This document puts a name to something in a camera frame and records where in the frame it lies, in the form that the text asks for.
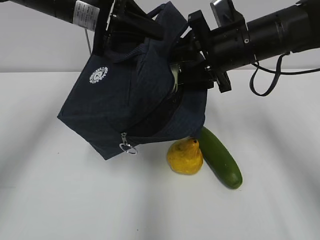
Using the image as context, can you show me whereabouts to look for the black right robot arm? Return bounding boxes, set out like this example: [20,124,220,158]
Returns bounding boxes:
[170,0,320,93]

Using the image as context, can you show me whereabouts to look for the green cucumber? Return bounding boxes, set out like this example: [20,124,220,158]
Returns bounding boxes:
[198,126,243,190]

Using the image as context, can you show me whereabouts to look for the yellow pear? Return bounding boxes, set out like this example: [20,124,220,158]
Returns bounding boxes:
[166,137,204,175]

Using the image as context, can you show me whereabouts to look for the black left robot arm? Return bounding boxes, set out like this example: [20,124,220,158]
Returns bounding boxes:
[13,0,164,56]

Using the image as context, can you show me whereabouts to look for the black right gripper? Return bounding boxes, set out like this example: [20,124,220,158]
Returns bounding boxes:
[171,9,255,93]

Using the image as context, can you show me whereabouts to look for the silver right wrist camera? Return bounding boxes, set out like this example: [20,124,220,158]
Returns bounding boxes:
[210,0,246,28]

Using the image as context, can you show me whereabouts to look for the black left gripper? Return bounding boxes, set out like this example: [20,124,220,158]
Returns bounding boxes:
[92,0,165,56]

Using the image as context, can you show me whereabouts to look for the green lidded glass container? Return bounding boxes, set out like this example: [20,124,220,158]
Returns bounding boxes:
[170,63,181,93]

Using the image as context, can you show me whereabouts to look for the dark blue lunch bag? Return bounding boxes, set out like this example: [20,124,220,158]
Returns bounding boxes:
[57,2,207,160]

